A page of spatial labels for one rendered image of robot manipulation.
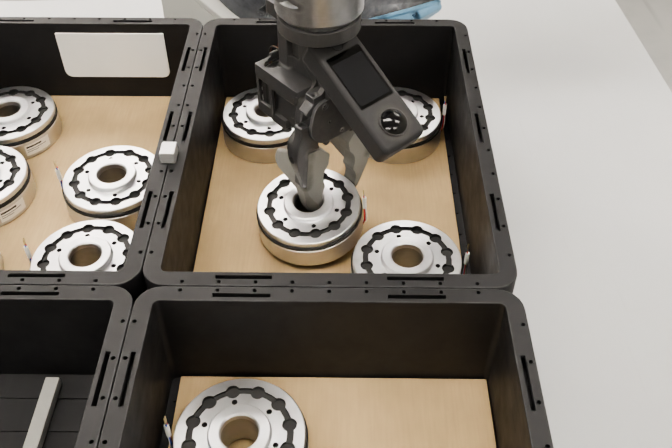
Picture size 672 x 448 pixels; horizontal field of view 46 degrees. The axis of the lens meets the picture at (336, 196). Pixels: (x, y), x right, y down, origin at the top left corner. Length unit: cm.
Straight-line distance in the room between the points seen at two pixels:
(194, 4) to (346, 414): 59
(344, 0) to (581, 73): 71
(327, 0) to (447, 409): 34
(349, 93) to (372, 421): 27
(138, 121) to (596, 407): 60
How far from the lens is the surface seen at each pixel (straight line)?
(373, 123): 65
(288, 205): 76
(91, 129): 96
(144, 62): 97
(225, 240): 80
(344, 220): 75
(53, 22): 97
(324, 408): 67
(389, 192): 84
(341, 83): 66
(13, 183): 87
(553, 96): 123
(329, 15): 64
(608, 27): 143
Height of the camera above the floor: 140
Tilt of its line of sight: 44 degrees down
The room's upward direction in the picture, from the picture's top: straight up
